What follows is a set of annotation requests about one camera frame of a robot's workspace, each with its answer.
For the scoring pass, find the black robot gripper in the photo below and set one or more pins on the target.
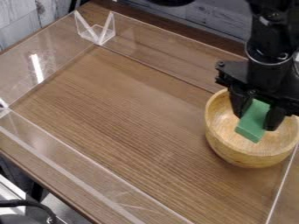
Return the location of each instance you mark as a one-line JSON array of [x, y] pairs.
[[267, 79]]

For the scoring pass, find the brown wooden bowl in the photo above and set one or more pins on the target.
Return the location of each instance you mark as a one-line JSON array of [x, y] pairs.
[[242, 148]]

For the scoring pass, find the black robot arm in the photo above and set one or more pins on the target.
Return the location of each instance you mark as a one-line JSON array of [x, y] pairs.
[[274, 29]]

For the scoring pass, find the clear acrylic corner bracket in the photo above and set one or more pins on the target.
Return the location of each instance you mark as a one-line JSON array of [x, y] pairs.
[[95, 33]]

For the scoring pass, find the clear acrylic tray wall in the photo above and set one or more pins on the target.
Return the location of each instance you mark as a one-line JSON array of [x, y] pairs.
[[103, 122]]

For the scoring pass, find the green rectangular block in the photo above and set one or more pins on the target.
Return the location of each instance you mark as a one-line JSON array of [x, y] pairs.
[[251, 123]]

